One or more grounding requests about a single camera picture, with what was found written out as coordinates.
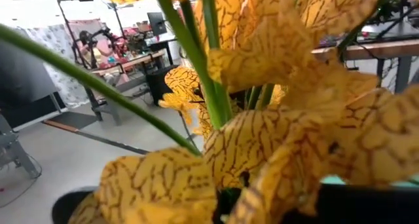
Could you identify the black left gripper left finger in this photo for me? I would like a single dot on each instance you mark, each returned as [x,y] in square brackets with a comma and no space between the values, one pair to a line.
[63,204]

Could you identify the wooden table with black legs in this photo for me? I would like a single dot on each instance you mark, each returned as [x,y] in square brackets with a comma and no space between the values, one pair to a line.
[376,48]

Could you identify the black background robot arms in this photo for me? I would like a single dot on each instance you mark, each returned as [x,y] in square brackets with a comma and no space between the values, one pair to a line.
[85,37]

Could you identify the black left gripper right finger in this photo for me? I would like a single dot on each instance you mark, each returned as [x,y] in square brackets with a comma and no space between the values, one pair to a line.
[360,207]

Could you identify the black computer tower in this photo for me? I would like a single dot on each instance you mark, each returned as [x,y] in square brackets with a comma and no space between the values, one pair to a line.
[157,86]

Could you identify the grey metal stand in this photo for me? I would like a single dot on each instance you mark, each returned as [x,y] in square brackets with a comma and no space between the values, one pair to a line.
[13,148]

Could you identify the black partition panel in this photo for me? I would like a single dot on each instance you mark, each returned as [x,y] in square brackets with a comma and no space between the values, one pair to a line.
[23,86]

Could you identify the wooden background station table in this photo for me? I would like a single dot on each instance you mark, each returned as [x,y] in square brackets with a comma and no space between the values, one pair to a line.
[131,63]

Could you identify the white floral cloth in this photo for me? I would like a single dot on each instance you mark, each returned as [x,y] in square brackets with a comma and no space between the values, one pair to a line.
[62,47]

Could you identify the teal table mat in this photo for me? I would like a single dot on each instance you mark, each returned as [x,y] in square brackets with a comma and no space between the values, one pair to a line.
[334,180]

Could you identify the orange artificial flower bunch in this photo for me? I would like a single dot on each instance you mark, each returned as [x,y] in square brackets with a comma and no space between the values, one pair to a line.
[294,135]

